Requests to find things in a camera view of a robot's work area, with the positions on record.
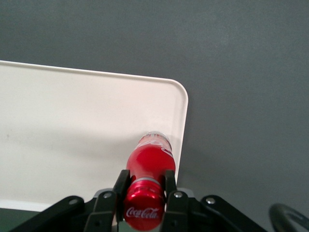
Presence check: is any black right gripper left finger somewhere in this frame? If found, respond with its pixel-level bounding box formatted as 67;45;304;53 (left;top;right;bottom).
9;169;132;232

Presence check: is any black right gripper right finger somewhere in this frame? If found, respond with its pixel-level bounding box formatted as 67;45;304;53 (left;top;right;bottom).
160;170;266;232

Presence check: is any red coca-cola bottle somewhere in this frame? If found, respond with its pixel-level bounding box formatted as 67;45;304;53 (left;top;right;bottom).
123;130;176;232

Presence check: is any white plastic tray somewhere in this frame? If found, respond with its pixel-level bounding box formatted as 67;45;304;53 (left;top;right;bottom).
0;60;189;213

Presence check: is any black cable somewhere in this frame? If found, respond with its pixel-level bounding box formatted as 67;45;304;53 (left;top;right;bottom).
268;203;309;232

